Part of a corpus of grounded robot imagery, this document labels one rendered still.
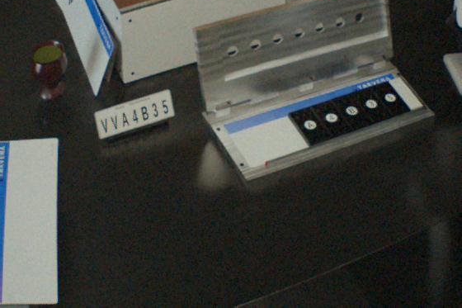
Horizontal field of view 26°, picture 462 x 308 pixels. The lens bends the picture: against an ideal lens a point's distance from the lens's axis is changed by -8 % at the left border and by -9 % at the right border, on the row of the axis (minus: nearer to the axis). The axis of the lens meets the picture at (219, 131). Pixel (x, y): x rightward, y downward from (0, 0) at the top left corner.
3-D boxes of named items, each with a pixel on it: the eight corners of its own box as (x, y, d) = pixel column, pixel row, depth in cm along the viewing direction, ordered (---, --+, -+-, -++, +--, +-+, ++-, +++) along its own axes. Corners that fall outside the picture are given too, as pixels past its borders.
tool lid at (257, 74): (195, 30, 200) (191, 27, 201) (208, 119, 209) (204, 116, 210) (386, -17, 213) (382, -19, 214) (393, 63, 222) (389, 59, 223)
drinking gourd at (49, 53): (63, 106, 216) (58, 66, 208) (28, 101, 217) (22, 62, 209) (74, 80, 222) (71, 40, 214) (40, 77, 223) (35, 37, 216)
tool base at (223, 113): (247, 189, 199) (247, 175, 196) (201, 120, 213) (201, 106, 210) (433, 122, 212) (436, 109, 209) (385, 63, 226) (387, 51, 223)
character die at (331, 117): (332, 141, 205) (332, 136, 204) (308, 110, 211) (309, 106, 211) (352, 134, 206) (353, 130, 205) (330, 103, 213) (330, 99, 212)
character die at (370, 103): (372, 126, 208) (373, 122, 207) (350, 97, 214) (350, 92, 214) (392, 120, 209) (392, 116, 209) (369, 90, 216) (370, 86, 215)
